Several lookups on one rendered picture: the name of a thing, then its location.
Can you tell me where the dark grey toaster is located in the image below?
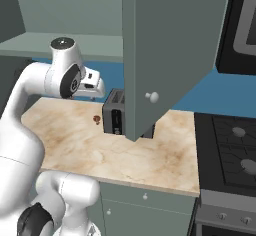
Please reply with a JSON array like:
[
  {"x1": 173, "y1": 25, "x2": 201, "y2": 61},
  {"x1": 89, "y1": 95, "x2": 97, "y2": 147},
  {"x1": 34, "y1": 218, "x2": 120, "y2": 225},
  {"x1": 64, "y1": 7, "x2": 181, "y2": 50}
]
[{"x1": 101, "y1": 87, "x2": 156, "y2": 140}]

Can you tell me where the black and grey stove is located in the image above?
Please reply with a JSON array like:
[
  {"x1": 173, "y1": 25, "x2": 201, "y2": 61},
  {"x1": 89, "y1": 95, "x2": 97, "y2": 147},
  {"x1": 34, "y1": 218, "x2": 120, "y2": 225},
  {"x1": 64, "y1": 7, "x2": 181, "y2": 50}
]
[{"x1": 193, "y1": 112, "x2": 256, "y2": 236}]

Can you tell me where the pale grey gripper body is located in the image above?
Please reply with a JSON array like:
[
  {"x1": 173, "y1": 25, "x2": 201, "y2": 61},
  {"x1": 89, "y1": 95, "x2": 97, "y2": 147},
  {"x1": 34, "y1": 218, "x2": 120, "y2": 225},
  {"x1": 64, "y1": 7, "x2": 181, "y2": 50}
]
[{"x1": 75, "y1": 78, "x2": 107, "y2": 101}]

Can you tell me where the grey green open cabinet door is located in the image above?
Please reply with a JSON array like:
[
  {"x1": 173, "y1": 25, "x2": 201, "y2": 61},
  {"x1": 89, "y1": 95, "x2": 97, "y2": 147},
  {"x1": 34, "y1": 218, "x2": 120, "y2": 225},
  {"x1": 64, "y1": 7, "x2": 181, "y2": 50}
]
[{"x1": 120, "y1": 0, "x2": 234, "y2": 143}]

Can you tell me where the black microwave oven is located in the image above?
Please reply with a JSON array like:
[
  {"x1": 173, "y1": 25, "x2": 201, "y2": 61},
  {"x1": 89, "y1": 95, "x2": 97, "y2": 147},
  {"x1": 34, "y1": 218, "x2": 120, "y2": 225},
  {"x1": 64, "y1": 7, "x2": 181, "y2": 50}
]
[{"x1": 215, "y1": 0, "x2": 256, "y2": 77}]

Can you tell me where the dark grey green cabinet door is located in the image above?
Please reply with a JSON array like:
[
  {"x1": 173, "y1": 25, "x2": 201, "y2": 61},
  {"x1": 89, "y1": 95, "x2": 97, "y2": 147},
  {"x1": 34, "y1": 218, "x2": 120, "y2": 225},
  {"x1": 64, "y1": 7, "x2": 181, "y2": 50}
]
[{"x1": 0, "y1": 0, "x2": 27, "y2": 45}]

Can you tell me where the grey green base cupboard door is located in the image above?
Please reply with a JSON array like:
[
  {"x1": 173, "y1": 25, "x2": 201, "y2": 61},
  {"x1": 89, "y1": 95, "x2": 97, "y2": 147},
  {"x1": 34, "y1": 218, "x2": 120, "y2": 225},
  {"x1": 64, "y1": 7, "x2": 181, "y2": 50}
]
[{"x1": 99, "y1": 199, "x2": 195, "y2": 236}]

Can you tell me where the dark grey green tall cabinet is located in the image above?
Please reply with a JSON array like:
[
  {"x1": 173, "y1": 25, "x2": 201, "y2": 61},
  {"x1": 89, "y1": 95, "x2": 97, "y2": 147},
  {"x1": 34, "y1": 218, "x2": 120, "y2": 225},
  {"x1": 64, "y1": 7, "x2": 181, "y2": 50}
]
[{"x1": 0, "y1": 55, "x2": 34, "y2": 117}]

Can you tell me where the grey green drawer front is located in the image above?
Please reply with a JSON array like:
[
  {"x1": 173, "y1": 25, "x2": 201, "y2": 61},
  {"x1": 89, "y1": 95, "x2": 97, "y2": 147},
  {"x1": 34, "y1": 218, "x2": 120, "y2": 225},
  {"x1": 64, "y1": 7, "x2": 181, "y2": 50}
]
[{"x1": 98, "y1": 181, "x2": 198, "y2": 216}]

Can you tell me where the white round door knob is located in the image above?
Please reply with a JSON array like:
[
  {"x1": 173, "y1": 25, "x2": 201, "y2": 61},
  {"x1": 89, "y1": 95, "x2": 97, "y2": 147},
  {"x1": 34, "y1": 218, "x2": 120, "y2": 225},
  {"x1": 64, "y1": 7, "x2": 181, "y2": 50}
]
[{"x1": 144, "y1": 91, "x2": 160, "y2": 104}]

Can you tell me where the grey stove knob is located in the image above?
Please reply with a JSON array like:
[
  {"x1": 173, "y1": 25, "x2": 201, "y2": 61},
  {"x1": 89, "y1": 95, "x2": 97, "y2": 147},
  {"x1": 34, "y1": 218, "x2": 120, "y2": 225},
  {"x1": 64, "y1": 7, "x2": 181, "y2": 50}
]
[
  {"x1": 217, "y1": 211, "x2": 229, "y2": 222},
  {"x1": 241, "y1": 215, "x2": 254, "y2": 226}
]

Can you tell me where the grey green wall cabinet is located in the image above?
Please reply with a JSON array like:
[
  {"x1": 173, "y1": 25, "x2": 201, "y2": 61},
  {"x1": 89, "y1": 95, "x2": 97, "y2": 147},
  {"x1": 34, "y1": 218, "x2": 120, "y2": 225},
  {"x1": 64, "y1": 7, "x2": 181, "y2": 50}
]
[{"x1": 0, "y1": 0, "x2": 125, "y2": 64}]

